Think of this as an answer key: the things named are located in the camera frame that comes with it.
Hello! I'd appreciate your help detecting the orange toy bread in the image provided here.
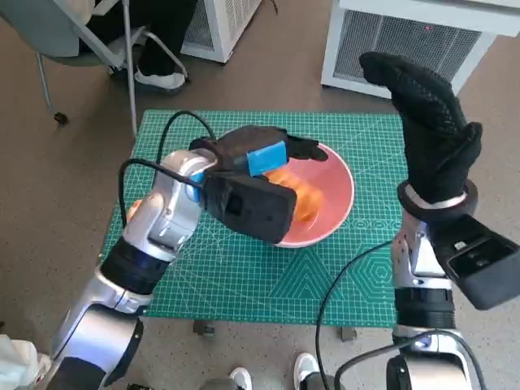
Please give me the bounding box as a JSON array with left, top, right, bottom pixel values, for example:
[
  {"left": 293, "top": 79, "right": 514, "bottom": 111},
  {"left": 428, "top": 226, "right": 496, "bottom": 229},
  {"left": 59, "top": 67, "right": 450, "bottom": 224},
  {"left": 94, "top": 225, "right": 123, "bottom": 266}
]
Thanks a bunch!
[{"left": 266, "top": 168, "right": 324, "bottom": 223}]

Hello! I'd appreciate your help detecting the white shoe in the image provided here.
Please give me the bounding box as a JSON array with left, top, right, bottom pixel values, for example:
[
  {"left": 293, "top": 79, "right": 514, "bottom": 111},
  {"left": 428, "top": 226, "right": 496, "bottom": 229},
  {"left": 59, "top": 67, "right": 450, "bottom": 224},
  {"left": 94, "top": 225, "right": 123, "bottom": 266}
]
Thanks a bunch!
[
  {"left": 294, "top": 352, "right": 322, "bottom": 387},
  {"left": 229, "top": 367, "right": 253, "bottom": 390}
]

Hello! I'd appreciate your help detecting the grey chair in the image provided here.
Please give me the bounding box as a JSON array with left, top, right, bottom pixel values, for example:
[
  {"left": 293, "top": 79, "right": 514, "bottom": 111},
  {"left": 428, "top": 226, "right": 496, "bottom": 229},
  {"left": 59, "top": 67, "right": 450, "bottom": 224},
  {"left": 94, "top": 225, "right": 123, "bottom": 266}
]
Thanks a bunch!
[{"left": 0, "top": 0, "right": 190, "bottom": 137}]

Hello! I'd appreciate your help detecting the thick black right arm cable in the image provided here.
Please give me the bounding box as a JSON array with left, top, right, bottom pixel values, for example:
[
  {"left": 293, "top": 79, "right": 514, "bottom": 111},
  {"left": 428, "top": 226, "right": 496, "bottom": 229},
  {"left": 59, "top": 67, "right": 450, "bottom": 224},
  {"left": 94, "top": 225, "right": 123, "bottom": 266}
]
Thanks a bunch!
[{"left": 332, "top": 329, "right": 488, "bottom": 390}]

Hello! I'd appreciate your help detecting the white plastic bag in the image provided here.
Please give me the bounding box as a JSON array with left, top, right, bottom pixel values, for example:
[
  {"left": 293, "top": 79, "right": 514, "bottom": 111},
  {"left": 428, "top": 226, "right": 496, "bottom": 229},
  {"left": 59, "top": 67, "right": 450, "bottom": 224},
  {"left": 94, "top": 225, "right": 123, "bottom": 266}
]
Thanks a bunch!
[{"left": 0, "top": 335, "right": 52, "bottom": 390}]

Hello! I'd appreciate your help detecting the person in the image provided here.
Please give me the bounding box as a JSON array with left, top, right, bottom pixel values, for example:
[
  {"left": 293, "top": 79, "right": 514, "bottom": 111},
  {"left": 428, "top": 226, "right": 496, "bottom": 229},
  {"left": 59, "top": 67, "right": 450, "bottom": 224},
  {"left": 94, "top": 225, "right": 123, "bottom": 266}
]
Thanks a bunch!
[{"left": 79, "top": 0, "right": 200, "bottom": 97}]

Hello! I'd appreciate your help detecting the pink bowl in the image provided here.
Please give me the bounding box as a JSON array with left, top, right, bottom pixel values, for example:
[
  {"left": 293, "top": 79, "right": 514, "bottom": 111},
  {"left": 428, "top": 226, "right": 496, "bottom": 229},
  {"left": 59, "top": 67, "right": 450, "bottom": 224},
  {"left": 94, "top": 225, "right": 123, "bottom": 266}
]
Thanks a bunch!
[{"left": 259, "top": 141, "right": 355, "bottom": 249}]

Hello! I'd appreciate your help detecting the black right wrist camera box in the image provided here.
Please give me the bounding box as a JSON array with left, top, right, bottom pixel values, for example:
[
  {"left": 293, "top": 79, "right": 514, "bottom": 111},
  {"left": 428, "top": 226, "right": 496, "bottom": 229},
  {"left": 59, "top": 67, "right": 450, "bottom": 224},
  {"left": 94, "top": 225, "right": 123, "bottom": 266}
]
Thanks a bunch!
[{"left": 424, "top": 214, "right": 520, "bottom": 312}]

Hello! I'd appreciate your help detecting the green cutting mat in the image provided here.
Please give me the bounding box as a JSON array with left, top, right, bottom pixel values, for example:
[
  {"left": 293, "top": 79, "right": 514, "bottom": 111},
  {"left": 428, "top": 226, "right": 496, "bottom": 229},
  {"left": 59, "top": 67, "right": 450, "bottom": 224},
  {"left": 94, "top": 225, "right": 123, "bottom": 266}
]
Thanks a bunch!
[{"left": 99, "top": 108, "right": 407, "bottom": 328}]

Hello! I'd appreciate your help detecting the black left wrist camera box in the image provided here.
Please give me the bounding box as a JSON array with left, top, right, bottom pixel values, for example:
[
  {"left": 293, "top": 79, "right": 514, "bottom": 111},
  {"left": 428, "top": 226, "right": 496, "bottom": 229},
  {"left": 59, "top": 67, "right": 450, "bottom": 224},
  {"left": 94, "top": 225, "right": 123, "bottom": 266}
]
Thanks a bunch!
[{"left": 201, "top": 170, "right": 297, "bottom": 245}]

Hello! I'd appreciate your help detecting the thin black cable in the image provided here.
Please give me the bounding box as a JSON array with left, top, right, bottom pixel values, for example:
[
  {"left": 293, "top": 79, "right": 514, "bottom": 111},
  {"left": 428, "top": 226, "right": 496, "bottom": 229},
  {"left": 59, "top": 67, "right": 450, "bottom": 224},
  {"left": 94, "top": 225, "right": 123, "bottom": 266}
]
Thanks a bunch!
[{"left": 314, "top": 241, "right": 393, "bottom": 390}]

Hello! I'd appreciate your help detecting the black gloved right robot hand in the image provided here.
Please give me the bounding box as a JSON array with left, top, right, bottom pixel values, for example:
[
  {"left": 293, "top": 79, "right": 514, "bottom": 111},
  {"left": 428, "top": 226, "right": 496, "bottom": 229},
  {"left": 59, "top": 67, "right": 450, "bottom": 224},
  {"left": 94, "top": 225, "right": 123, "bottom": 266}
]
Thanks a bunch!
[{"left": 359, "top": 51, "right": 483, "bottom": 208}]

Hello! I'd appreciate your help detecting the small white vented cabinet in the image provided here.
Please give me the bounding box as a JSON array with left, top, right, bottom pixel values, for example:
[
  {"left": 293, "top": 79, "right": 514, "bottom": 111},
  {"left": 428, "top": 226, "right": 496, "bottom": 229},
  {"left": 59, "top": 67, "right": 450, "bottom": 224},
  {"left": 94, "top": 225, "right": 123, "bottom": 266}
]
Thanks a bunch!
[{"left": 180, "top": 0, "right": 265, "bottom": 64}]

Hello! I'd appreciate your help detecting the large white vented cabinet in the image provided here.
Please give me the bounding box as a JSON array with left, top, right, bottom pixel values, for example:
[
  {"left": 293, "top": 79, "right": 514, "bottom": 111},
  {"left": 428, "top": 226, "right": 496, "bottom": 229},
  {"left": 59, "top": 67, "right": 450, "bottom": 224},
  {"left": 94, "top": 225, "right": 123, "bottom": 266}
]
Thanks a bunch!
[{"left": 320, "top": 0, "right": 520, "bottom": 101}]

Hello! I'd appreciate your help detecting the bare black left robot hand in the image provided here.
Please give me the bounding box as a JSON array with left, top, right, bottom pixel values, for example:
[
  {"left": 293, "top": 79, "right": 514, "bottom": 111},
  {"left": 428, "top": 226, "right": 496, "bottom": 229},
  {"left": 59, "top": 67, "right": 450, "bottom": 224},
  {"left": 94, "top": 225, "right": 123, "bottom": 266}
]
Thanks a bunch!
[{"left": 213, "top": 125, "right": 329, "bottom": 180}]

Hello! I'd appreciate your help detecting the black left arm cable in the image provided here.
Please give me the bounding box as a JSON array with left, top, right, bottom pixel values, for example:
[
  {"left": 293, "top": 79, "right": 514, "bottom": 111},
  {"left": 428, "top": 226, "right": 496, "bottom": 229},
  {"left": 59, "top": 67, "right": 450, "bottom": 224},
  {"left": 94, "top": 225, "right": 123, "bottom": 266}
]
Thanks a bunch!
[
  {"left": 156, "top": 110, "right": 219, "bottom": 163},
  {"left": 117, "top": 158, "right": 204, "bottom": 224}
]

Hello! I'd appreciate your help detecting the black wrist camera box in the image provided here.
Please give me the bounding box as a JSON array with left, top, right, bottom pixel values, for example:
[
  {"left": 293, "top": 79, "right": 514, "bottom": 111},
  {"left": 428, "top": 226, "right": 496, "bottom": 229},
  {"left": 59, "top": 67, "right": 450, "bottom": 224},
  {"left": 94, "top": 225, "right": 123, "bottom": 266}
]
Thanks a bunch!
[
  {"left": 201, "top": 170, "right": 297, "bottom": 245},
  {"left": 424, "top": 214, "right": 520, "bottom": 312}
]

